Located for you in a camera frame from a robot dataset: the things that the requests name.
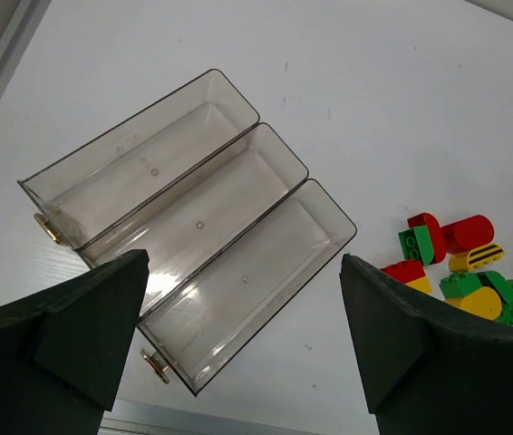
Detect clear bin far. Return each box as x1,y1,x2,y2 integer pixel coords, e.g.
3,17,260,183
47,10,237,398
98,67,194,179
19,69,260,249

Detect red rectangular lego brick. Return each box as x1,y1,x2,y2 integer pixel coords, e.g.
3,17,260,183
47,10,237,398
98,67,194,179
381,259,426,284

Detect green curved lego brick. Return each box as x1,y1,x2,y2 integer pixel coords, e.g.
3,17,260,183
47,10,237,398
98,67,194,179
398,226,434,266

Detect green sloped lego brick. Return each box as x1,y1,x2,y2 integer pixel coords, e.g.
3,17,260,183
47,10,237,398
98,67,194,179
477,270,513,325

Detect clear bin near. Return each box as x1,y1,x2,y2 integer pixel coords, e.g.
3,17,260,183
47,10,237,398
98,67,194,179
139,179,357,396

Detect clear bin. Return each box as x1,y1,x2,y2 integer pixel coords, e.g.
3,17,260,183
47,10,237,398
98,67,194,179
19,69,260,249
82,123,309,312
139,179,357,396

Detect yellow black striped lego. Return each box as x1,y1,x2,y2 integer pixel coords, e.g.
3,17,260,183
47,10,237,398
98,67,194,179
449,243,505,273

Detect red oval lego brick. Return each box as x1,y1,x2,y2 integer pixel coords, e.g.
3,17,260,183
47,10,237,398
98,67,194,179
441,215,495,254

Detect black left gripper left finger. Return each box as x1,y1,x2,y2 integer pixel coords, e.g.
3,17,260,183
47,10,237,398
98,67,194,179
0,249,149,434

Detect yellow rectangular lego brick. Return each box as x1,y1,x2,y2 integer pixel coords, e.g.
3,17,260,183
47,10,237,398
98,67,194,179
406,276,432,294

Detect clear bin middle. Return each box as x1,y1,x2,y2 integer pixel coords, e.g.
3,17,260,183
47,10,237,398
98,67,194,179
82,123,309,312

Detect yellow oval lego brick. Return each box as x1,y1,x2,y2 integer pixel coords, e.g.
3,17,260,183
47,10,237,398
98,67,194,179
445,286,502,321

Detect green square lego brick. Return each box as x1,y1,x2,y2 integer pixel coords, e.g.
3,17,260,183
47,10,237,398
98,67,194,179
439,272,482,298

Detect red curved lego brick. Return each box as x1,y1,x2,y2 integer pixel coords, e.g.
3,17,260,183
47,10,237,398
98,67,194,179
407,212,447,264

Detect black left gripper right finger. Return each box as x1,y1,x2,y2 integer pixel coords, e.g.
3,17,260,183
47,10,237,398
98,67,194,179
340,255,513,434

